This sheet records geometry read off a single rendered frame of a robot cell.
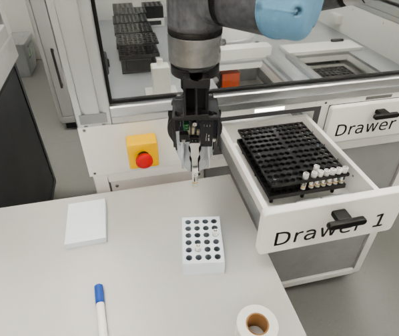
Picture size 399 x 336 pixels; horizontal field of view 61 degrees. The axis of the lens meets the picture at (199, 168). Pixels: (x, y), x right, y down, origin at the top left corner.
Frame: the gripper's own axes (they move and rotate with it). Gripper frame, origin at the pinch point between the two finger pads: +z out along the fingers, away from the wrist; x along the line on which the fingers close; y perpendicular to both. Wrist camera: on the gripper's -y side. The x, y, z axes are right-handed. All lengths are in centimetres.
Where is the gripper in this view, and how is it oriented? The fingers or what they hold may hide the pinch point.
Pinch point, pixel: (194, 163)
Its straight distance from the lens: 63.3
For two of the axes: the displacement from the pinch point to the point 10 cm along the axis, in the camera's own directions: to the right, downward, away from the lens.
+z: -0.1, 7.8, 6.2
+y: 0.5, 6.2, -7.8
